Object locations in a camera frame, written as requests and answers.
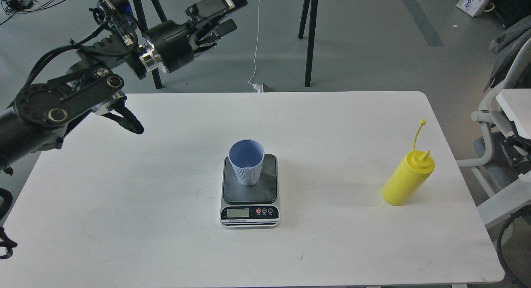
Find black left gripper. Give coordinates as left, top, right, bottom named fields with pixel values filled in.
left=144, top=0, right=247, bottom=73

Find blue plastic cup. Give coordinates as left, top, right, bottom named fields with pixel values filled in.
left=228, top=140, right=265, bottom=186

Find yellow squeeze bottle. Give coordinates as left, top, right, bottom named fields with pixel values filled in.
left=382, top=119, right=436, bottom=206

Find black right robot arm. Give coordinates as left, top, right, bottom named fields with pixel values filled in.
left=495, top=204, right=531, bottom=288

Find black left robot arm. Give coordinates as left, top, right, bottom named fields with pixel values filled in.
left=1, top=0, right=247, bottom=175

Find digital kitchen scale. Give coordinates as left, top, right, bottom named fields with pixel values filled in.
left=220, top=154, right=280, bottom=229

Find black trestle rack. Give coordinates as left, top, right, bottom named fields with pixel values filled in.
left=109, top=0, right=330, bottom=89

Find white cardboard box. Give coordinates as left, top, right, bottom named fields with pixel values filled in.
left=455, top=0, right=490, bottom=17

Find white office chair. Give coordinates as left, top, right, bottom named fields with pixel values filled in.
left=457, top=16, right=530, bottom=196

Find white hanging cable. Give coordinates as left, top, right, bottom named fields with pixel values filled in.
left=247, top=0, right=264, bottom=93

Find black floor cables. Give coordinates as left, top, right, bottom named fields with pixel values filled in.
left=0, top=0, right=92, bottom=25

